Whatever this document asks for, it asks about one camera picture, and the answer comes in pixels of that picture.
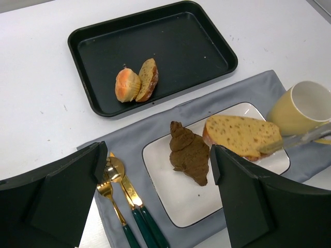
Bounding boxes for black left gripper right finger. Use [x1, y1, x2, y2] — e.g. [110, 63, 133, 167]
[210, 145, 330, 247]

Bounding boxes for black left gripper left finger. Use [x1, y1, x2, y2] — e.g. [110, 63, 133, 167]
[1, 142, 108, 247]

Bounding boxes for tan seeded bread slice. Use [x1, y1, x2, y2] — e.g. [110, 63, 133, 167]
[203, 115, 282, 162]

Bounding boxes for brown chocolate croissant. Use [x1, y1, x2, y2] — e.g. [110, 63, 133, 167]
[169, 121, 209, 187]

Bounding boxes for silver metal tongs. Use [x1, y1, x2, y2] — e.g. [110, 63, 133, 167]
[258, 121, 331, 153]

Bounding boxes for round pale bread roll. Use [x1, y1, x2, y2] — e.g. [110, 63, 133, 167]
[115, 68, 141, 103]

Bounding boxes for brown crusted bread wedge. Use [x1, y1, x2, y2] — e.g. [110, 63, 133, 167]
[136, 58, 159, 102]

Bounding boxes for grey cloth placemat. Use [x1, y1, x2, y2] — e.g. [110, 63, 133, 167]
[79, 70, 330, 247]

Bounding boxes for yellow ceramic mug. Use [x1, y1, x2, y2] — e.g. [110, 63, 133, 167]
[266, 81, 330, 136]

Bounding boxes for black baking tray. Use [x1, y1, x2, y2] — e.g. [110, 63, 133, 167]
[68, 1, 238, 118]

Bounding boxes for gold fork green handle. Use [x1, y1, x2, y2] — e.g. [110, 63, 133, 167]
[97, 172, 140, 248]

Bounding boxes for gold spoon green handle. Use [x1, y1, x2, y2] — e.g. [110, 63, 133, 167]
[105, 156, 158, 247]

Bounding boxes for gold knife green handle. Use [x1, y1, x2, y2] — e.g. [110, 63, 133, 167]
[109, 152, 170, 247]

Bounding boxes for aluminium frame rail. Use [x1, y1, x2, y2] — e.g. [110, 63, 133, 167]
[313, 0, 331, 17]

